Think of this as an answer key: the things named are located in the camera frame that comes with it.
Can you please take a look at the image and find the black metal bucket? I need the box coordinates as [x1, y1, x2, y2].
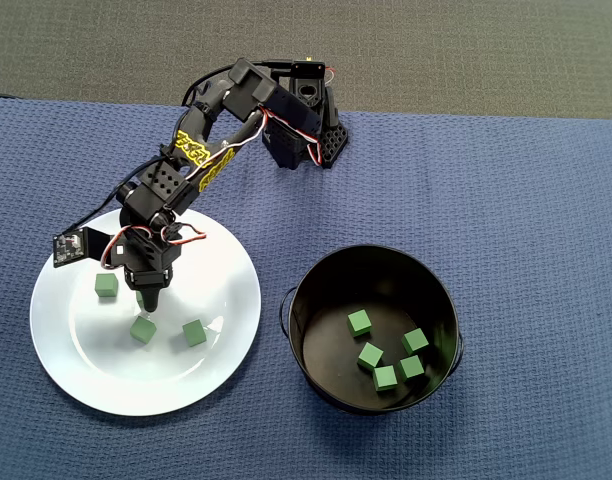
[279, 243, 465, 416]

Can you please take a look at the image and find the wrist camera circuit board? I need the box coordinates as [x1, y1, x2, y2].
[52, 227, 90, 270]

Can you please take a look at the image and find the thick black base cable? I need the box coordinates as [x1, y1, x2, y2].
[181, 58, 310, 108]

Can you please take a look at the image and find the white round plate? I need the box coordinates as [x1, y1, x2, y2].
[29, 203, 263, 418]

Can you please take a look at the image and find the red white servo wire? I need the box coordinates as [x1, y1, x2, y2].
[99, 222, 208, 267]
[185, 104, 323, 176]

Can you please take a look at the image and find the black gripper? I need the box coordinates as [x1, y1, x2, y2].
[123, 267, 176, 314]

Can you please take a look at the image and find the thin black camera cable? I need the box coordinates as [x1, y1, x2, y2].
[60, 144, 187, 236]

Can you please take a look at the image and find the blue woven table cloth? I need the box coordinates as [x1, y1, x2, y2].
[0, 95, 612, 480]

